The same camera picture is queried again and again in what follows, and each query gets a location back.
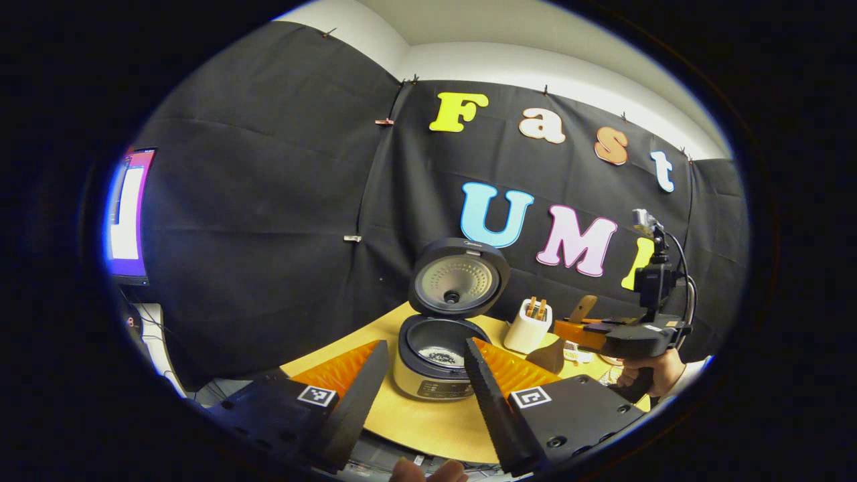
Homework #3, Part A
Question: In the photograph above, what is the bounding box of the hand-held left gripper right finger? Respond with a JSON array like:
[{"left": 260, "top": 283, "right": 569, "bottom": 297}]
[{"left": 464, "top": 338, "right": 647, "bottom": 477}]

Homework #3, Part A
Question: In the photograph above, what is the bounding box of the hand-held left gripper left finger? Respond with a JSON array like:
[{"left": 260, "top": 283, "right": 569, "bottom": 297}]
[{"left": 208, "top": 339, "right": 390, "bottom": 473}]

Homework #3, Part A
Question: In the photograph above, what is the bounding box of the white rice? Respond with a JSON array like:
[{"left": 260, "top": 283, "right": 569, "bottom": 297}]
[{"left": 418, "top": 345, "right": 466, "bottom": 368}]

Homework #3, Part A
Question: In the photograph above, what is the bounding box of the wooden spoon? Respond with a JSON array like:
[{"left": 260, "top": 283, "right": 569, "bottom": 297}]
[{"left": 525, "top": 295, "right": 599, "bottom": 375}]

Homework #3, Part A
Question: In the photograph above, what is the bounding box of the dark grey rice cooker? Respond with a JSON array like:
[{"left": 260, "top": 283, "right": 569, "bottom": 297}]
[{"left": 392, "top": 238, "right": 512, "bottom": 402}]

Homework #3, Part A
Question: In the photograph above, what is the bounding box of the white toaster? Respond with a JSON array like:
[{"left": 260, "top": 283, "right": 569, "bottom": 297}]
[{"left": 503, "top": 298, "right": 554, "bottom": 355}]

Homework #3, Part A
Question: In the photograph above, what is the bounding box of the white side desk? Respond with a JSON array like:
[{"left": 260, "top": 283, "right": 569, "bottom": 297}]
[{"left": 127, "top": 303, "right": 195, "bottom": 399}]

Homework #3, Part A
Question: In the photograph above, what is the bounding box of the black backdrop cloth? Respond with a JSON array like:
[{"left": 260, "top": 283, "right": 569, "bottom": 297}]
[{"left": 131, "top": 20, "right": 749, "bottom": 392}]

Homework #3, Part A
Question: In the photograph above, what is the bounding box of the computer monitor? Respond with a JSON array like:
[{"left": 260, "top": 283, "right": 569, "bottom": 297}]
[{"left": 102, "top": 147, "right": 158, "bottom": 287}]

